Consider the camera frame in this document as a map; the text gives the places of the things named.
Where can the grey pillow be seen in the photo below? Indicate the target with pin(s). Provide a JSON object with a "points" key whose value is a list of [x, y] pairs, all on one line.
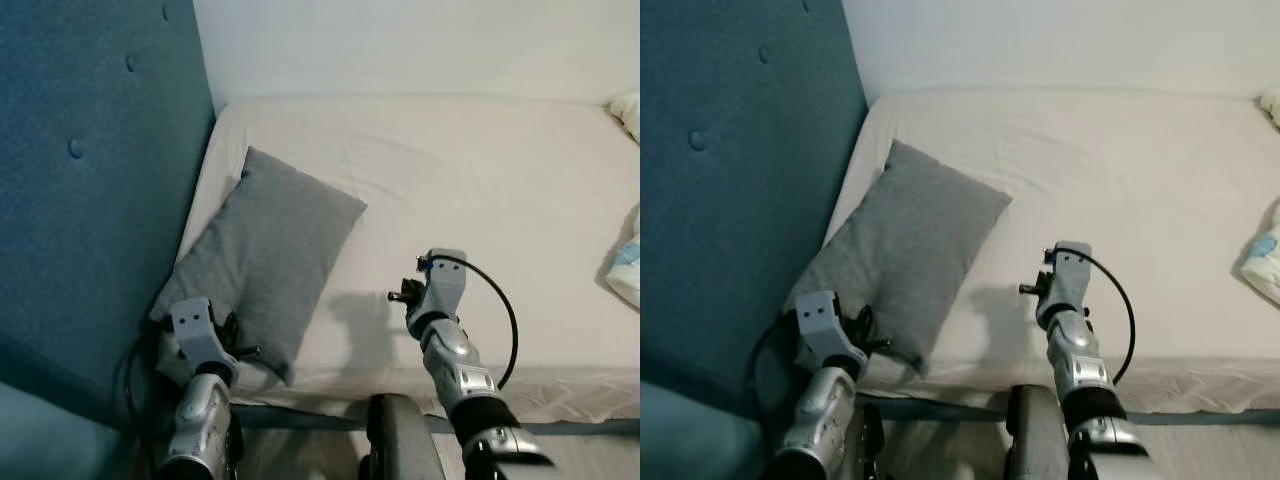
{"points": [[270, 240], [910, 235]]}

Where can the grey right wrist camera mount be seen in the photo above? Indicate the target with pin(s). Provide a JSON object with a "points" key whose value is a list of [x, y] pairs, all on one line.
{"points": [[443, 285], [1068, 278]]}

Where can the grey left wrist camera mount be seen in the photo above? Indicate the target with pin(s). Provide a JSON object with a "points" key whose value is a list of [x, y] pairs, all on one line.
{"points": [[192, 335], [825, 328]]}

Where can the mattress with beige sheet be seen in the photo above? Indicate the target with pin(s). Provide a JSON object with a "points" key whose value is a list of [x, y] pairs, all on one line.
{"points": [[480, 170], [1120, 160]]}

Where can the cream cartoon print quilt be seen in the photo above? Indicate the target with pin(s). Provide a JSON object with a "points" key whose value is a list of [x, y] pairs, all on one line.
{"points": [[625, 270], [1265, 262]]}

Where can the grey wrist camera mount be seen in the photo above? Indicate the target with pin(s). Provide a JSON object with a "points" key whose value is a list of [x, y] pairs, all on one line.
{"points": [[192, 335], [825, 328], [443, 285], [1068, 278]]}

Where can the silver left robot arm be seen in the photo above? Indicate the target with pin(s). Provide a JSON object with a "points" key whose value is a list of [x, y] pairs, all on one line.
{"points": [[820, 415], [200, 420]]}

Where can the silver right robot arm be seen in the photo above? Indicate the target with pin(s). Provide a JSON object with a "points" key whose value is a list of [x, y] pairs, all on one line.
{"points": [[460, 370], [1080, 365]]}

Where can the robot left leg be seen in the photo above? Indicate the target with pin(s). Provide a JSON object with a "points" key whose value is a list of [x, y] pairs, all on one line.
{"points": [[872, 440]]}

